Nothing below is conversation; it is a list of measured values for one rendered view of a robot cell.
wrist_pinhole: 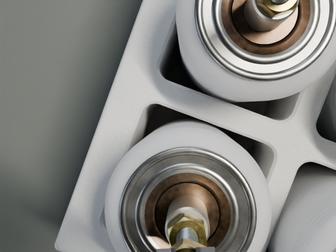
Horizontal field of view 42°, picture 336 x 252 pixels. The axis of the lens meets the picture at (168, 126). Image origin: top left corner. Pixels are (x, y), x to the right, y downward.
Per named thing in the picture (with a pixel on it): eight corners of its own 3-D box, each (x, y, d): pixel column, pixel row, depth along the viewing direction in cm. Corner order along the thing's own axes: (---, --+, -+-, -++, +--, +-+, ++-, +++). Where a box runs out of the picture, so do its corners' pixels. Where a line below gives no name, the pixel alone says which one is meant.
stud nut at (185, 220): (161, 241, 21) (160, 247, 20) (174, 208, 21) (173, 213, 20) (200, 256, 21) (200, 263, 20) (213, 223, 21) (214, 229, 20)
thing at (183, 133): (118, 181, 43) (68, 237, 25) (173, 98, 42) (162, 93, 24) (201, 235, 43) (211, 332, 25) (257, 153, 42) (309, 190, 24)
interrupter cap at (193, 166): (94, 230, 25) (92, 234, 24) (168, 119, 24) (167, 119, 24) (206, 305, 25) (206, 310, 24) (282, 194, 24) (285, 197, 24)
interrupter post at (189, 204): (157, 218, 25) (153, 236, 21) (181, 183, 25) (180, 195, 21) (193, 242, 25) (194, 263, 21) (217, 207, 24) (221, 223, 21)
